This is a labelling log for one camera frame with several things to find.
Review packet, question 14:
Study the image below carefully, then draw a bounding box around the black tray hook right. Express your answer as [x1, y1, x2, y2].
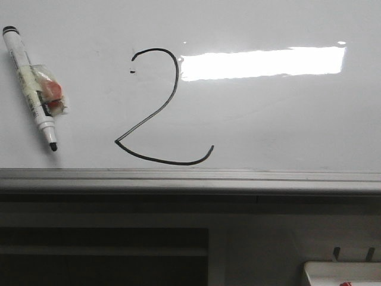
[366, 247, 376, 262]

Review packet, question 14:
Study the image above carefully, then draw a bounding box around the white plastic marker tray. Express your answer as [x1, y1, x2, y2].
[301, 262, 380, 285]

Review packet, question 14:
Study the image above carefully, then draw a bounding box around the black tray hook left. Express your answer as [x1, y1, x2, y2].
[332, 247, 341, 262]

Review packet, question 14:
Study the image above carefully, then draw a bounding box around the white black-ink whiteboard marker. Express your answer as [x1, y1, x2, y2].
[2, 26, 67, 152]

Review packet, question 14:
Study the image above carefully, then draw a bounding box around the red capped whiteboard marker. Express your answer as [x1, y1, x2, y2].
[340, 281, 353, 286]

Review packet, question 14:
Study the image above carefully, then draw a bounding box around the white whiteboard with aluminium frame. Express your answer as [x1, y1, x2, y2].
[1, 1, 380, 195]

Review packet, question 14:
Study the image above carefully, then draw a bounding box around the black tray hook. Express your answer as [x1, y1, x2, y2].
[366, 247, 376, 262]
[332, 247, 341, 262]

